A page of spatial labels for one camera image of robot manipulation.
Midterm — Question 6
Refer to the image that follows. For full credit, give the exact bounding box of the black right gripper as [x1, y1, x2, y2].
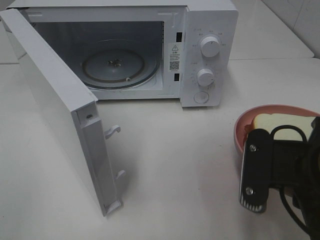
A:
[239, 117, 320, 240]

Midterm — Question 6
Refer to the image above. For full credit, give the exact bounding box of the white bread sandwich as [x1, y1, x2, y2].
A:
[245, 113, 316, 141]

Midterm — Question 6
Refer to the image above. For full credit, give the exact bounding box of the pink round plate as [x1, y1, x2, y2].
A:
[233, 104, 320, 155]

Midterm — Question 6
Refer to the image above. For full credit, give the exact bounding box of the round microwave door button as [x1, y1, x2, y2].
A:
[193, 91, 209, 104]

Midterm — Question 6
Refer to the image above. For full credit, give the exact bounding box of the white microwave door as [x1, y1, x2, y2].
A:
[0, 9, 124, 216]

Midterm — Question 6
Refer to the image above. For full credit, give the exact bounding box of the lower white microwave knob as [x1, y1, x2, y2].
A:
[196, 68, 215, 87]

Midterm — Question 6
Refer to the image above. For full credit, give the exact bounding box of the white microwave knob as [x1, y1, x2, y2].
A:
[200, 35, 221, 58]
[196, 68, 215, 87]

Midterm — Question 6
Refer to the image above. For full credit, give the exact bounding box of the upper white microwave knob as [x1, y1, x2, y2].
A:
[200, 35, 221, 58]

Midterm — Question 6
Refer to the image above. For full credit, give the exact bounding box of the white microwave oven body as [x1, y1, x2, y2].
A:
[5, 0, 239, 108]

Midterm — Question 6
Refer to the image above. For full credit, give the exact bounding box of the warning label with QR code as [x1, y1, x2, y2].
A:
[167, 42, 182, 73]

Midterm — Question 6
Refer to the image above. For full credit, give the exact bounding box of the glass microwave turntable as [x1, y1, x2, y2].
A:
[80, 39, 162, 90]

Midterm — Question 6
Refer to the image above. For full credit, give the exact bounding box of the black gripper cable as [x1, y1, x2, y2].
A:
[269, 126, 311, 240]

